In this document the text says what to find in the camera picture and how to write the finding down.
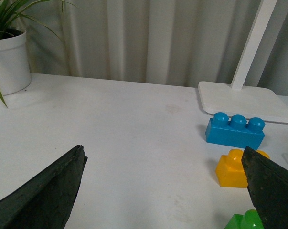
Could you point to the blue three-stud block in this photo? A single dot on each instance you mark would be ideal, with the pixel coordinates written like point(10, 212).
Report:
point(235, 131)

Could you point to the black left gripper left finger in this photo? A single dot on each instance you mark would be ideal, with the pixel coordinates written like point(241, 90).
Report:
point(46, 201)

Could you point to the green leafy plant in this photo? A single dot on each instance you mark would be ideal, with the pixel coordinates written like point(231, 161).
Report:
point(12, 10)

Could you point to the white plant pot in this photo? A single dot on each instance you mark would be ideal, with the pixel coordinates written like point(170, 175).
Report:
point(14, 67)

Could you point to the white desk lamp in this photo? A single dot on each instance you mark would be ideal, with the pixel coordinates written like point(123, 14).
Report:
point(236, 98)

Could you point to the yellow two-stud block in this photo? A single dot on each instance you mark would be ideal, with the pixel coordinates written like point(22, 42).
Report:
point(230, 171)

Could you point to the green two-stud block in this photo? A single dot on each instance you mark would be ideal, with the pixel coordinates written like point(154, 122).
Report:
point(249, 220)

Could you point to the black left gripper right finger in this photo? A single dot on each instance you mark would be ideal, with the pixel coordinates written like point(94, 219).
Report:
point(268, 188)

